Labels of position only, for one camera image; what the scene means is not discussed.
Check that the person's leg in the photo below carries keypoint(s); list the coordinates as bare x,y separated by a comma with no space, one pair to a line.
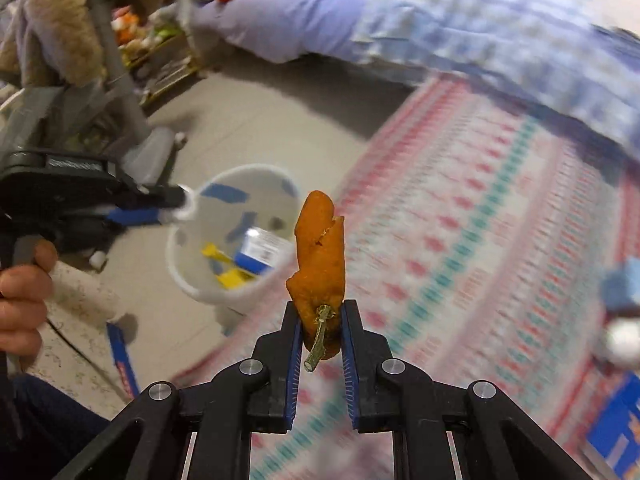
40,425

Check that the orange dried pepper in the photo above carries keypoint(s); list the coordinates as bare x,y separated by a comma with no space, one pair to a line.
320,260

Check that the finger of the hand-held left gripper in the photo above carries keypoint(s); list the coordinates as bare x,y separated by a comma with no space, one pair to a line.
160,196
135,216

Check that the pile of plush toys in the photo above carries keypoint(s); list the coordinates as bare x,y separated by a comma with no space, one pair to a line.
135,30

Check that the wooden toy shelf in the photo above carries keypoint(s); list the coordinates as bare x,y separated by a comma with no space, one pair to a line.
170,70

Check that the white plastic bucket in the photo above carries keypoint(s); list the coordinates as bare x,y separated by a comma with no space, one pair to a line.
260,180

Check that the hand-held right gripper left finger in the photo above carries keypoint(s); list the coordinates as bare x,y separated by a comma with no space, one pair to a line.
295,360

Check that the torn blue carton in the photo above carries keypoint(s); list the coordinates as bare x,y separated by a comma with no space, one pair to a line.
620,425

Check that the light blue box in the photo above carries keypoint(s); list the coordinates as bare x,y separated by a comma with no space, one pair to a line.
622,285

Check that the white textured cushion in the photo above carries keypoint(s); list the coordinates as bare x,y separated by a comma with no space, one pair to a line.
75,300

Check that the brown teddy bear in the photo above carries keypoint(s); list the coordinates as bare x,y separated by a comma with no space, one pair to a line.
60,10

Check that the person's left hand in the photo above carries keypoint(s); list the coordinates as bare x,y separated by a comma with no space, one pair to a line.
25,305

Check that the small white bottle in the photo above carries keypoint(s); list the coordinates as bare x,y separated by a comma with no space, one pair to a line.
622,342

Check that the grey cloth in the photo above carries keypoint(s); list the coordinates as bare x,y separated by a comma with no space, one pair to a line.
40,115

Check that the plaid ruffled blanket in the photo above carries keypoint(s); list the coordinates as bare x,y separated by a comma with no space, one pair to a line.
500,35

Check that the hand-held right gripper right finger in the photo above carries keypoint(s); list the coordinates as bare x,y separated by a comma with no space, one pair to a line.
350,360

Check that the blue printed strip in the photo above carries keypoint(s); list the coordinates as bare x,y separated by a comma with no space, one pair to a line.
122,360

